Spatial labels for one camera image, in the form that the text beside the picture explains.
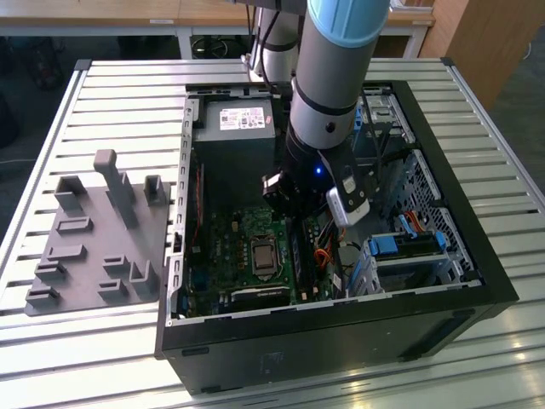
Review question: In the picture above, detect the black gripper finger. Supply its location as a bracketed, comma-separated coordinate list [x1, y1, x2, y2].
[261, 170, 299, 219]

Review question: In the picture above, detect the black RAM slot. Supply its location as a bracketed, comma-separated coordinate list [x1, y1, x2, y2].
[285, 217, 305, 303]

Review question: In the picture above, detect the blue expansion slot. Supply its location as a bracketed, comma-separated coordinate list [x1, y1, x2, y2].
[190, 270, 233, 295]

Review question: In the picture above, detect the green motherboard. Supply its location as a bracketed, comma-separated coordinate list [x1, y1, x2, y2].
[182, 203, 337, 316]

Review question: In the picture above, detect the grey power supply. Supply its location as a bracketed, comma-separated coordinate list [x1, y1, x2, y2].
[193, 98, 284, 205]

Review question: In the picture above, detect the silver CPU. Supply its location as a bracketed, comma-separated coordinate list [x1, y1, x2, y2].
[254, 245, 274, 268]

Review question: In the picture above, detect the metal socket cover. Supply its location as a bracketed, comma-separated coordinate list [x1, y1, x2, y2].
[249, 235, 278, 278]

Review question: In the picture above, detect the silver drive bay cage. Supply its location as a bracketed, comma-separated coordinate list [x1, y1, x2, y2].
[355, 91, 416, 171]

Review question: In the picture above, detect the black graphics card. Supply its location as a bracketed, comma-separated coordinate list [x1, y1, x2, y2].
[229, 284, 293, 310]

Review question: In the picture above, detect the pale blue disk carrier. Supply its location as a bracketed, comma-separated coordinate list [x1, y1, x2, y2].
[347, 255, 378, 297]

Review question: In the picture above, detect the black chair base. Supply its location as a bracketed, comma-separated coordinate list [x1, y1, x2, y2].
[190, 36, 248, 60]

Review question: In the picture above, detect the black PC case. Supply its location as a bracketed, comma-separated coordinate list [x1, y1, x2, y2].
[153, 79, 521, 395]

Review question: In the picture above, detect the grey parts rack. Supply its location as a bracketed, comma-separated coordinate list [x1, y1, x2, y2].
[24, 148, 174, 317]

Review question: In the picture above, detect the wooden cabinet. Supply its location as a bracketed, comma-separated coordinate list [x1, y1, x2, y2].
[419, 0, 545, 112]

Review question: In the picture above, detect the wooden desk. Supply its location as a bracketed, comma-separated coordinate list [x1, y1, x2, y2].
[0, 0, 435, 37]

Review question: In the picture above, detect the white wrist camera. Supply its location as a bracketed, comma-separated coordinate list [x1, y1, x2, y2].
[325, 164, 372, 228]

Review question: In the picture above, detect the red black twisted wire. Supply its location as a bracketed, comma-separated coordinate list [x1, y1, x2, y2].
[188, 164, 205, 253]

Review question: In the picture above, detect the orange red wire bundle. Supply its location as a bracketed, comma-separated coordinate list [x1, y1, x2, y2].
[313, 249, 341, 270]

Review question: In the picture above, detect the blue flat wire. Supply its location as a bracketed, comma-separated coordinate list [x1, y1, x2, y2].
[399, 215, 421, 239]

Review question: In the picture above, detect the red flat wire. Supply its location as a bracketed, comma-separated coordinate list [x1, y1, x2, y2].
[406, 210, 431, 233]

